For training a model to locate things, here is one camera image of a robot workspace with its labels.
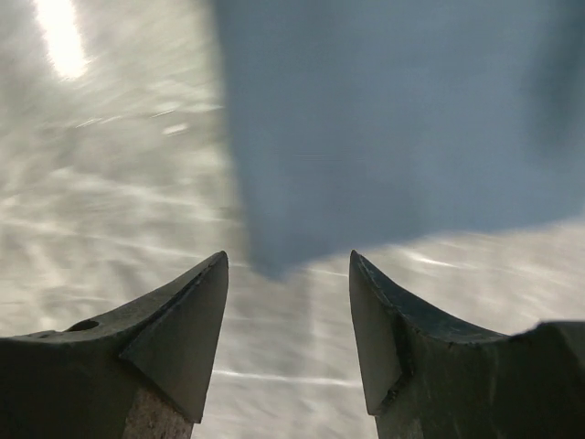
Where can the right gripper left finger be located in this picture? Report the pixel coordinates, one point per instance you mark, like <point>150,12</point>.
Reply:
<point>141,370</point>

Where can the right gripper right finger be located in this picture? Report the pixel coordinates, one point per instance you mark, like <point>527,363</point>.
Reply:
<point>428,374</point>

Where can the blue-grey t-shirt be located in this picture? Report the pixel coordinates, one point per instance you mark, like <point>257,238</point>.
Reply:
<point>361,123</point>

